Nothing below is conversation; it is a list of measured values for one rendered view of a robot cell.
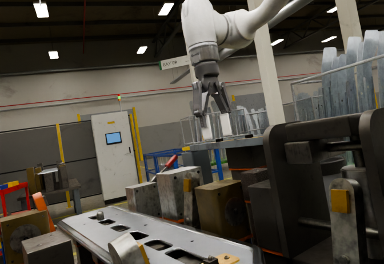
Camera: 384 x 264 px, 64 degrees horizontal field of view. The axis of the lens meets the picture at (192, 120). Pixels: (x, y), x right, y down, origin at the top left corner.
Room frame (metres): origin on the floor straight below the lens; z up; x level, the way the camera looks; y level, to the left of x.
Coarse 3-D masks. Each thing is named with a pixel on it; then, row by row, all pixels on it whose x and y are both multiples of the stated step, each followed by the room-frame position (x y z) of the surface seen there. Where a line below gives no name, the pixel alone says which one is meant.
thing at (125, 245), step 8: (120, 240) 0.32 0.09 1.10; (128, 240) 0.32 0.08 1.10; (112, 248) 0.32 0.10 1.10; (120, 248) 0.31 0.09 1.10; (128, 248) 0.31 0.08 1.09; (136, 248) 0.32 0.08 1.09; (112, 256) 0.33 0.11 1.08; (120, 256) 0.31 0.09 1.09; (128, 256) 0.31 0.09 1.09; (136, 256) 0.32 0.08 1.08; (144, 256) 0.33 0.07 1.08
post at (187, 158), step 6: (204, 150) 1.03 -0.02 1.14; (186, 156) 1.03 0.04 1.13; (192, 156) 1.01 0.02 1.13; (198, 156) 1.02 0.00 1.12; (204, 156) 1.03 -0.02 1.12; (186, 162) 1.04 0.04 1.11; (192, 162) 1.01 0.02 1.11; (198, 162) 1.01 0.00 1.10; (204, 162) 1.03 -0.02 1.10; (204, 168) 1.03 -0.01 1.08; (210, 168) 1.04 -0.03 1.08; (204, 174) 1.02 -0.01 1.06; (210, 174) 1.04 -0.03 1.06; (204, 180) 1.02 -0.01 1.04; (210, 180) 1.04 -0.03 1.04
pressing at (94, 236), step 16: (112, 208) 1.03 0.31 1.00; (64, 224) 0.93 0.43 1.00; (80, 224) 0.88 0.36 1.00; (96, 224) 0.84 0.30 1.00; (112, 224) 0.81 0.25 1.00; (128, 224) 0.79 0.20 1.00; (144, 224) 0.76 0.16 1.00; (160, 224) 0.74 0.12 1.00; (176, 224) 0.70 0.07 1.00; (80, 240) 0.73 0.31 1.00; (96, 240) 0.69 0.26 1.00; (112, 240) 0.67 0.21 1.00; (144, 240) 0.64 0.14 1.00; (160, 240) 0.62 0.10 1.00; (176, 240) 0.60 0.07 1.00; (192, 240) 0.59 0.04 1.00; (208, 240) 0.58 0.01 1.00; (224, 240) 0.55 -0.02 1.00; (96, 256) 0.62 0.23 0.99; (160, 256) 0.54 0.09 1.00; (208, 256) 0.50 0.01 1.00; (240, 256) 0.48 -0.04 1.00; (256, 256) 0.46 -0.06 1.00
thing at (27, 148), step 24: (0, 144) 6.83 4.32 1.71; (24, 144) 7.00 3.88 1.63; (48, 144) 7.17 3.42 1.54; (72, 144) 7.36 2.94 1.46; (0, 168) 6.81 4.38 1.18; (24, 168) 6.97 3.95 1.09; (48, 168) 7.15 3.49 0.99; (72, 168) 7.33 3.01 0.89; (96, 168) 7.52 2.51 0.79; (96, 192) 7.49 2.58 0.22
